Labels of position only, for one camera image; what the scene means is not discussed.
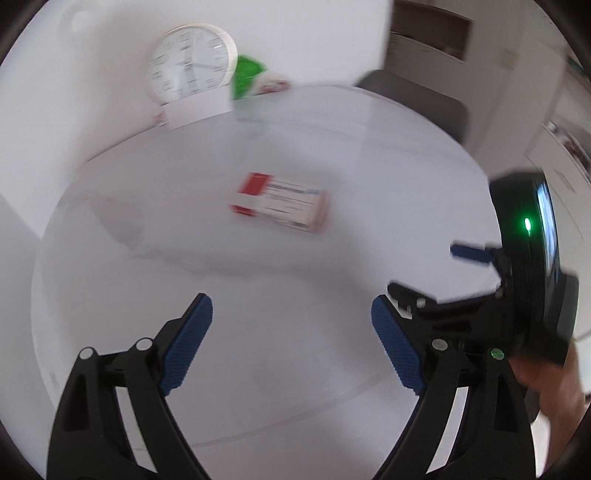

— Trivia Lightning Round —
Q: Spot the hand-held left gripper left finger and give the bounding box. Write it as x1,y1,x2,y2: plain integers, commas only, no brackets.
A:
46,292,214,480

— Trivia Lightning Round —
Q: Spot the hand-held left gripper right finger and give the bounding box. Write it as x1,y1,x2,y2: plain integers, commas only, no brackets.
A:
370,295,536,480

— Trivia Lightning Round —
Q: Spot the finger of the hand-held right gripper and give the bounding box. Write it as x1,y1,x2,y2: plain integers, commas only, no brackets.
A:
450,244,509,278
387,282,511,352

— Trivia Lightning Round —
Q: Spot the red and white box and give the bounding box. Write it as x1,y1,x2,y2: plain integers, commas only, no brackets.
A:
229,172,332,235

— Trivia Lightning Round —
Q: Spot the person's right forearm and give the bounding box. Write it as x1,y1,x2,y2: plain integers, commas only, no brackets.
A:
542,401,591,472

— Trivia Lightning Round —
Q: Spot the person's right hand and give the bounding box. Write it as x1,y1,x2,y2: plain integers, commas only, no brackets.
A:
508,344,589,416

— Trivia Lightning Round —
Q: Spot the grey chair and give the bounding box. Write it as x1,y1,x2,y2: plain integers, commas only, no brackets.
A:
355,69,468,144

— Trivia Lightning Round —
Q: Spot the white folded card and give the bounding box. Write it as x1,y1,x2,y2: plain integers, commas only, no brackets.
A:
161,89,232,132

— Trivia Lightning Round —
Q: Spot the green packet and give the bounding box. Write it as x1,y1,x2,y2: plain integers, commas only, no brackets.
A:
230,54,291,100

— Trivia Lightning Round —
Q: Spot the white round clock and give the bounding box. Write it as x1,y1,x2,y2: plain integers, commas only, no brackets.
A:
145,23,238,104

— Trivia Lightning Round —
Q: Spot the wooden wall shelf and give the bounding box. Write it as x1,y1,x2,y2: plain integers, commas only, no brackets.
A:
390,0,474,61

